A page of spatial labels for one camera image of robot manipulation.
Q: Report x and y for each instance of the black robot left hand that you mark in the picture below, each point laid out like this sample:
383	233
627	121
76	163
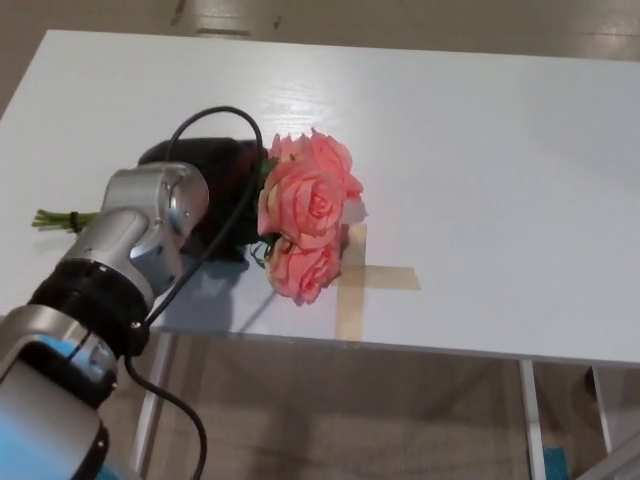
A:
225	170

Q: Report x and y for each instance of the pink rose bouquet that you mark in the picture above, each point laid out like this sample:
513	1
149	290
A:
310	200

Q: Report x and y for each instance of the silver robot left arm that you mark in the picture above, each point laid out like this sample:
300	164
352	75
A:
140	225

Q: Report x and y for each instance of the long beige tape strip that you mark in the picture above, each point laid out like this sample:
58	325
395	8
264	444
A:
350	315

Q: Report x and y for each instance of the white table leg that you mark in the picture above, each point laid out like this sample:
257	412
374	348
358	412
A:
150	400
601	410
531	420

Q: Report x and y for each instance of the blue floor object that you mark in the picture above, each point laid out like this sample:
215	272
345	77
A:
556	462

